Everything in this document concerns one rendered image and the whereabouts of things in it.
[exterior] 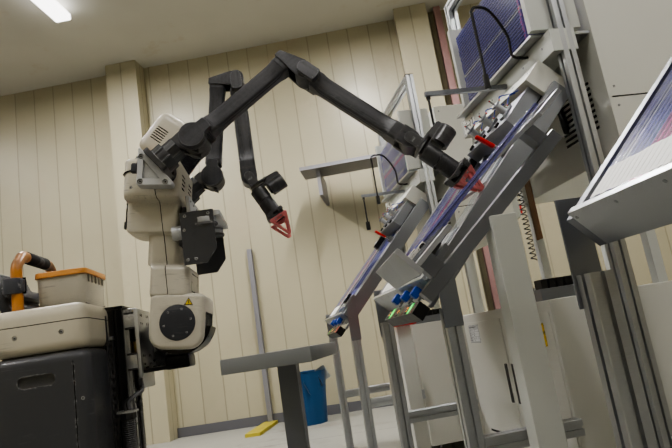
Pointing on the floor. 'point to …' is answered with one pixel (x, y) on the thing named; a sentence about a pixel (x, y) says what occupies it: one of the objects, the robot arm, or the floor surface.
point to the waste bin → (315, 395)
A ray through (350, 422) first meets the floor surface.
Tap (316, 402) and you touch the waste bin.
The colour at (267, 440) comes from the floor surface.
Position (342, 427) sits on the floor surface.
